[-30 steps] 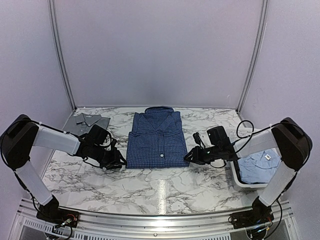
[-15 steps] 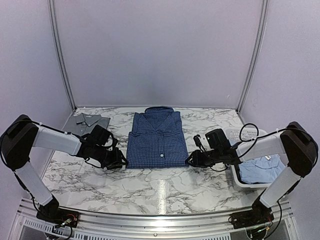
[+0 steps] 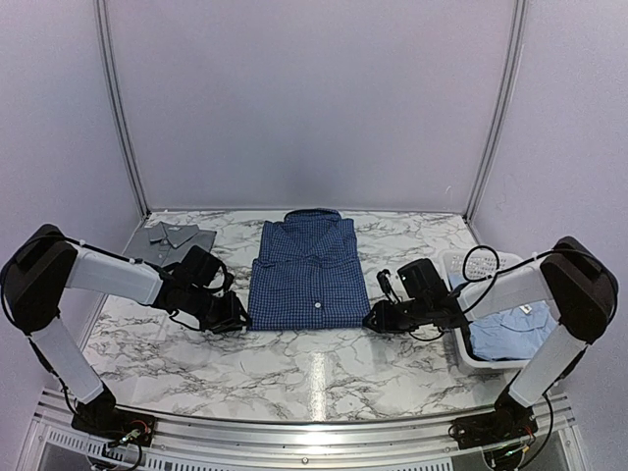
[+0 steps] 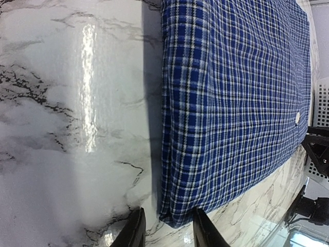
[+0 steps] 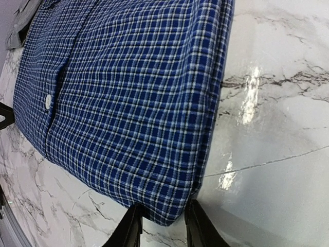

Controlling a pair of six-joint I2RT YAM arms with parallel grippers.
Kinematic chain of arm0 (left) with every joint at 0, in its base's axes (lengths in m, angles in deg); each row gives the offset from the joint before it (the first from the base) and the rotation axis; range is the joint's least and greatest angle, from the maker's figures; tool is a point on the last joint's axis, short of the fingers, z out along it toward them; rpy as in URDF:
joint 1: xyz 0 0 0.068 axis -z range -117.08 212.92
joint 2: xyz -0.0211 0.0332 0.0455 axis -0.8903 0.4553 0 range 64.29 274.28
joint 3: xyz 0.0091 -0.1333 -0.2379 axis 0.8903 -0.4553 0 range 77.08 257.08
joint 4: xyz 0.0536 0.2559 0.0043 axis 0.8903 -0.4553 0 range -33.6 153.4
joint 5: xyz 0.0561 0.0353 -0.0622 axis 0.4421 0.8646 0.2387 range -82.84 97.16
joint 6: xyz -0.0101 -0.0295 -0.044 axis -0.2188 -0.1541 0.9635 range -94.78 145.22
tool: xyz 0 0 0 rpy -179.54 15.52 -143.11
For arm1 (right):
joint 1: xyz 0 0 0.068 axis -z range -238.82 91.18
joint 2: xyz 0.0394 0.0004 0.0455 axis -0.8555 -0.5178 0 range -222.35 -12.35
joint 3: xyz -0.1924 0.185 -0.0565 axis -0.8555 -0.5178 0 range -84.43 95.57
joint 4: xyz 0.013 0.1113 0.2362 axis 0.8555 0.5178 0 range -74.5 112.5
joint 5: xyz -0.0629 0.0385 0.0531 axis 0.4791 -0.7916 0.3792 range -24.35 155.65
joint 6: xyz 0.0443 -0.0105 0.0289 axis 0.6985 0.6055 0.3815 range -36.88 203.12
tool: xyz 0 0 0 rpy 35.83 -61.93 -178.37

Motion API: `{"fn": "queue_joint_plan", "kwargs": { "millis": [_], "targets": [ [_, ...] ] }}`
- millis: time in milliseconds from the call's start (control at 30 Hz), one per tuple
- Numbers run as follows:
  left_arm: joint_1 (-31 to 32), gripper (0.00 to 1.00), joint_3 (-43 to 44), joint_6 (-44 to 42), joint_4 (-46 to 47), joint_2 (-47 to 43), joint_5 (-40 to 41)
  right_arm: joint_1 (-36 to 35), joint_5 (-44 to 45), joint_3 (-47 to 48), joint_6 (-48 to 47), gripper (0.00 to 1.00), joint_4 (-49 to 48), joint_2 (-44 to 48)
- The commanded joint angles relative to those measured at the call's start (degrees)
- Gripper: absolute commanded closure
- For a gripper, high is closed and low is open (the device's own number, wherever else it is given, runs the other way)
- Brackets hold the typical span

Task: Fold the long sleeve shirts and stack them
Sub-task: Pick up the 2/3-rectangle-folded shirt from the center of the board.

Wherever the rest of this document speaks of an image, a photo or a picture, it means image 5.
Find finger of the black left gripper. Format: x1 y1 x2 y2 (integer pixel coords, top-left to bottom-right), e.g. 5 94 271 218
0 103 15 130

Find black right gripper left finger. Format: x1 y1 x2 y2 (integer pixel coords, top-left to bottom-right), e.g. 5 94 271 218
103 204 142 247

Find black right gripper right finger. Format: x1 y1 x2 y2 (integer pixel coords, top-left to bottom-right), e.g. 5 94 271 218
184 199 230 247

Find blue checked long sleeve shirt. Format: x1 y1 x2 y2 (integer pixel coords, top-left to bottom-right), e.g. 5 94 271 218
13 1 234 226

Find folded grey shirt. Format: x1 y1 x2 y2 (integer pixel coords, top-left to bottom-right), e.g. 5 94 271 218
5 0 42 50

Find aluminium front frame rail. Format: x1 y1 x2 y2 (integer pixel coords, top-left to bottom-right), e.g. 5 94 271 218
0 188 32 247

